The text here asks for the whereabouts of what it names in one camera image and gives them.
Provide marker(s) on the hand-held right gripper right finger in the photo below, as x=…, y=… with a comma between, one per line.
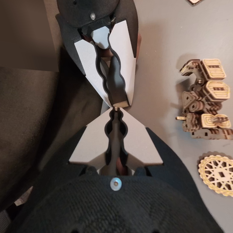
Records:
x=142, y=145

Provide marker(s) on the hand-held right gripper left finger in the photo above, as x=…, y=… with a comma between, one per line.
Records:
x=89, y=145

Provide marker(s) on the wooden spoked gear wheel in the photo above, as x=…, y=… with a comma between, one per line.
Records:
x=216, y=174

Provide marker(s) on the grey desk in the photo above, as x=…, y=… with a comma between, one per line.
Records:
x=163, y=36

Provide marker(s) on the small wooden puzzle piece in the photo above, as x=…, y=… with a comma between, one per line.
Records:
x=194, y=1

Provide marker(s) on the wooden puzzle vehicle model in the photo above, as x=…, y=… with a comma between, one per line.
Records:
x=200, y=102

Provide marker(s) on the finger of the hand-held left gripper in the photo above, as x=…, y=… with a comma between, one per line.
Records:
x=125, y=54
x=87, y=60

